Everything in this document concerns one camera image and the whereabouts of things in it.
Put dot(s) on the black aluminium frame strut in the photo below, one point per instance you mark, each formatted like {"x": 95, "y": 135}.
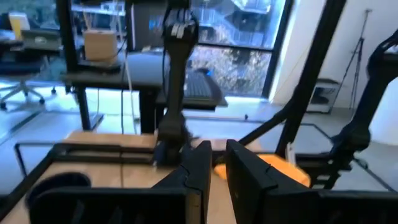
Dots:
{"x": 314, "y": 62}

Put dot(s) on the yellow box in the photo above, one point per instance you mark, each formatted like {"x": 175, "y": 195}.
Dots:
{"x": 18, "y": 25}

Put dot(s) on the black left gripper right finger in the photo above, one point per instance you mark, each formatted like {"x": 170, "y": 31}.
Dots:
{"x": 248, "y": 183}

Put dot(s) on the dark blue enamel mug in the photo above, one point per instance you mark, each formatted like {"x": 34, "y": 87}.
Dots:
{"x": 56, "y": 182}

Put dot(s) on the black computer keyboard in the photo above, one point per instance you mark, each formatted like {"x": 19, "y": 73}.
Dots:
{"x": 199, "y": 85}

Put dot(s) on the wooden shelf with black frame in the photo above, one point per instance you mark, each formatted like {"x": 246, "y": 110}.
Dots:
{"x": 109, "y": 139}

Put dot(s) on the black table edge rail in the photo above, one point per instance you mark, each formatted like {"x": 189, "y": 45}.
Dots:
{"x": 25, "y": 186}

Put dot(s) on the white floor cabinet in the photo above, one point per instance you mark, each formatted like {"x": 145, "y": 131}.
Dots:
{"x": 321, "y": 95}

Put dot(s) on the yellow cloth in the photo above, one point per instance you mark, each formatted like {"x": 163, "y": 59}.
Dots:
{"x": 289, "y": 169}

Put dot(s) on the black office chair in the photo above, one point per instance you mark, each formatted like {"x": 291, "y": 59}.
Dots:
{"x": 21, "y": 77}

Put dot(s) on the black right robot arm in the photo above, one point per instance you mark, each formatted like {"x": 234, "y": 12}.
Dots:
{"x": 175, "y": 93}

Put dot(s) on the cardboard box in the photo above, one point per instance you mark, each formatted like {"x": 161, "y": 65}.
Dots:
{"x": 100, "y": 45}

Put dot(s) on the black camera tripod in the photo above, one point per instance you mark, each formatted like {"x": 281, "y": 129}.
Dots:
{"x": 357, "y": 59}

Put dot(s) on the black computer monitor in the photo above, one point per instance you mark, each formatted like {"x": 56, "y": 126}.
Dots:
{"x": 146, "y": 28}

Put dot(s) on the black office desk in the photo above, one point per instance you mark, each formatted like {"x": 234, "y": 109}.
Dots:
{"x": 124, "y": 79}

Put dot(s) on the grey laptop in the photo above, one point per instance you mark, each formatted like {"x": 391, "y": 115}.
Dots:
{"x": 40, "y": 40}

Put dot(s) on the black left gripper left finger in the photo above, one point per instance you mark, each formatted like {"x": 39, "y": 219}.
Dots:
{"x": 194, "y": 177}

